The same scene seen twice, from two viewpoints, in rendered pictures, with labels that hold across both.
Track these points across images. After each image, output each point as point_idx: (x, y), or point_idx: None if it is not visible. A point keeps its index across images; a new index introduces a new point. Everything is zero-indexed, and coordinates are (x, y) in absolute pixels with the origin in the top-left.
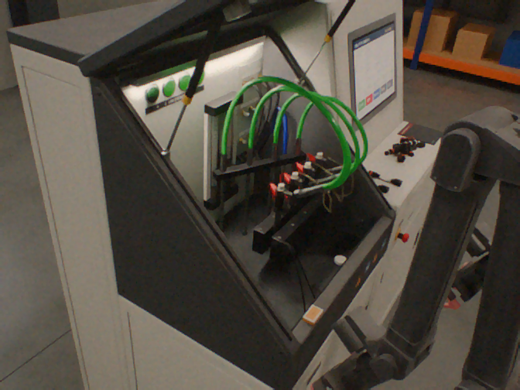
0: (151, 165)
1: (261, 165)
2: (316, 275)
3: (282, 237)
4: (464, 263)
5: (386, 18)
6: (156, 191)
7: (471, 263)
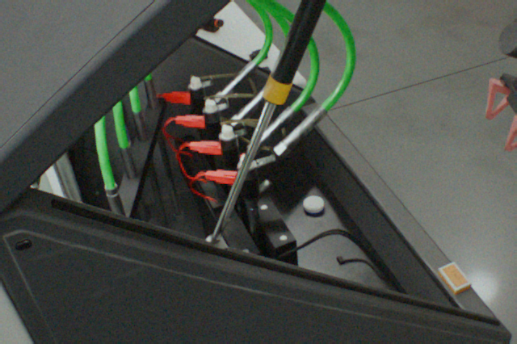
0: (221, 289)
1: (146, 162)
2: (321, 248)
3: (286, 234)
4: (492, 81)
5: None
6: (241, 325)
7: (506, 74)
